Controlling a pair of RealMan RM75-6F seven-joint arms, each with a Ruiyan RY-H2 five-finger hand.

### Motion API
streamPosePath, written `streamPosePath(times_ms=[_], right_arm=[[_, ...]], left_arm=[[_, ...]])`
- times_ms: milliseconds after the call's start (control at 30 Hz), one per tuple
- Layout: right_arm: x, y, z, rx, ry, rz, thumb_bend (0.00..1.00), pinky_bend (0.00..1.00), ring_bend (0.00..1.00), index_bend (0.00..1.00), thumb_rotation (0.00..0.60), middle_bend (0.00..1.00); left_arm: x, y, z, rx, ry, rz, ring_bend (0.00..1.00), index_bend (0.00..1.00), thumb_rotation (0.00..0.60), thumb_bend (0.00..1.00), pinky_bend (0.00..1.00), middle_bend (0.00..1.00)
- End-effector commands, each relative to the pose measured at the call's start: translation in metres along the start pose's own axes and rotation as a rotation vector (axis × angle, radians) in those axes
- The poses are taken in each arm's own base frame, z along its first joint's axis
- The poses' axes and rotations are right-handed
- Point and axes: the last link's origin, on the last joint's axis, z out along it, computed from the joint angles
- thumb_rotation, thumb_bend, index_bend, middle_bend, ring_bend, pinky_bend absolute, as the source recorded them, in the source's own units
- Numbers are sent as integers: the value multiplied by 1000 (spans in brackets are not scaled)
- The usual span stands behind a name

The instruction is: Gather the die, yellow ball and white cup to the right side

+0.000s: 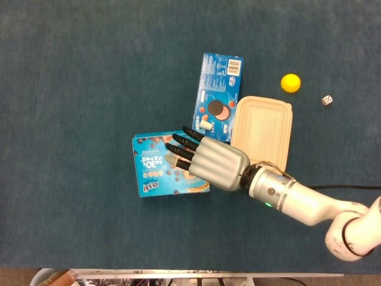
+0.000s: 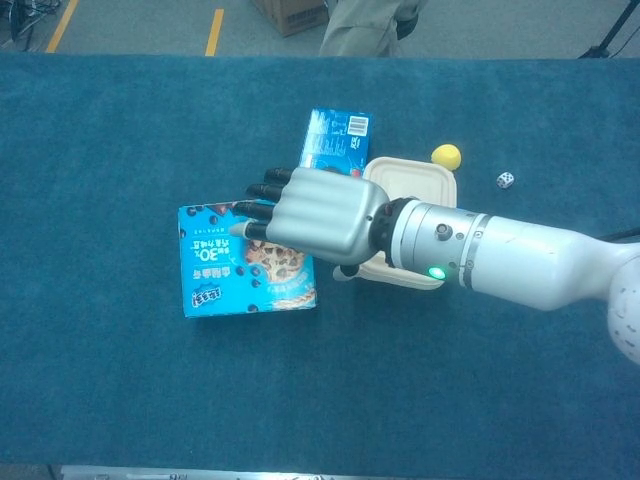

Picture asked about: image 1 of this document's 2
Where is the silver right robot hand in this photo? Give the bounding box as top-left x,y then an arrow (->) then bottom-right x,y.
164,125 -> 251,191

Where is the beige lidded plastic container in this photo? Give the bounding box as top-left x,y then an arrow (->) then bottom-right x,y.
230,95 -> 293,173

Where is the blue chocolate chip cookie box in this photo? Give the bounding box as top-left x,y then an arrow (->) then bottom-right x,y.
132,130 -> 211,198

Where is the blue Oreo cookie box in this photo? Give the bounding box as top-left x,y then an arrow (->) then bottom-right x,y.
192,52 -> 244,146

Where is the yellow ball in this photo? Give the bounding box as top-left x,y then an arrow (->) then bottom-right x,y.
280,73 -> 302,94

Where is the grey metal table edge bar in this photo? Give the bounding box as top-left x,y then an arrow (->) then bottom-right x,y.
70,268 -> 345,280

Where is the teal felt table cloth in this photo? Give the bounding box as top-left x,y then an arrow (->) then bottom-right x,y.
0,0 -> 381,272

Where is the brown packet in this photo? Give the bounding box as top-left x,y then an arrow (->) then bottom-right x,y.
44,269 -> 77,286

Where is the white round bin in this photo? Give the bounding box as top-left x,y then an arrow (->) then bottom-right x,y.
29,268 -> 72,286

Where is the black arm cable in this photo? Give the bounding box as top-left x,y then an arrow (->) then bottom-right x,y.
306,184 -> 381,191

